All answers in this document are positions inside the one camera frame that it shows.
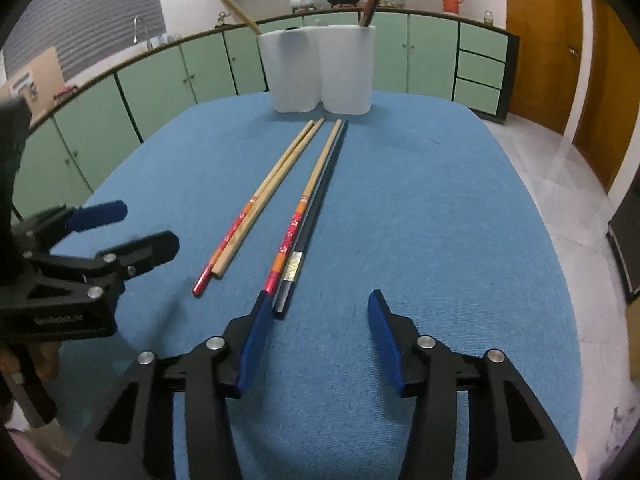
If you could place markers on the white utensil holder right cup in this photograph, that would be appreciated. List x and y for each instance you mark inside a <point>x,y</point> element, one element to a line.
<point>346,61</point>

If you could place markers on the white utensil holder left cup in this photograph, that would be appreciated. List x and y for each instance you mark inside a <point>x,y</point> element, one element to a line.
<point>292,66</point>

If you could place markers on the black chopstick gold band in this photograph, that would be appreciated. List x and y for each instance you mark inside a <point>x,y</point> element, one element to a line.
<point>296,255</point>

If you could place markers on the green base cabinets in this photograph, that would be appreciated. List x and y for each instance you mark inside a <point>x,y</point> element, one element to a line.
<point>80,141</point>

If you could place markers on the grey window blind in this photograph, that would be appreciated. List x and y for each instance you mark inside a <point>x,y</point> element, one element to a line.
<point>83,32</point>

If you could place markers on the white utensil holder cup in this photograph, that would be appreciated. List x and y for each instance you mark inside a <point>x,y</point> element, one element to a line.
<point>346,61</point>
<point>292,66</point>

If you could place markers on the glass jar on counter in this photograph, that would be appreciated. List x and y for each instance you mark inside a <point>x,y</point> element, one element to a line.
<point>488,17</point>

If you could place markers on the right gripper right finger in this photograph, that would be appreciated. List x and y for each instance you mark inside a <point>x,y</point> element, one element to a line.
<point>395,349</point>

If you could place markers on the red patterned chopstick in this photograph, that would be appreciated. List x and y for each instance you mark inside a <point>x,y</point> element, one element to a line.
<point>281,258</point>
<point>202,282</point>

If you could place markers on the kitchen faucet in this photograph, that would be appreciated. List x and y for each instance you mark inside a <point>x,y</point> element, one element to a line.
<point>141,32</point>

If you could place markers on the blue table cloth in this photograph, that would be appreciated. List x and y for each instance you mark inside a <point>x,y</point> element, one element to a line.
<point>424,206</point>

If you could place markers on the wooden door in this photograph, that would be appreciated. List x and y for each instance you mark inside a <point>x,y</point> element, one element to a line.
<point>549,55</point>
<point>611,106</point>

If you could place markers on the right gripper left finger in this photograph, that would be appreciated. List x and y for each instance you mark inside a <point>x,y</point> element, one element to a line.
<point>131,435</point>

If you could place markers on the plain bamboo chopstick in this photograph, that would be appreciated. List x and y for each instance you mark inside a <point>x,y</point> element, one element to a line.
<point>221,266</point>

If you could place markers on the kettle on counter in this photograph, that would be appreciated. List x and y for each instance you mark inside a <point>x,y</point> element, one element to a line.
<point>222,19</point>

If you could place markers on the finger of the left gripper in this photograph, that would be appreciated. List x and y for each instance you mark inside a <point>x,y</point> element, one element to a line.
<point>124,261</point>
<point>42,231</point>

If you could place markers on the cardboard box on counter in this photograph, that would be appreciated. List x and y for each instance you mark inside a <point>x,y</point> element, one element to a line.
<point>37,82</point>

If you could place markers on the bamboo chopstick in left cup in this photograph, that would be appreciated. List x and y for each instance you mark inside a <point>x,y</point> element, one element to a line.
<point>237,11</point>

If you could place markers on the black glass cabinet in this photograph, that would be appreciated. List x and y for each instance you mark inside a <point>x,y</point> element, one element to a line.
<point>624,237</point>

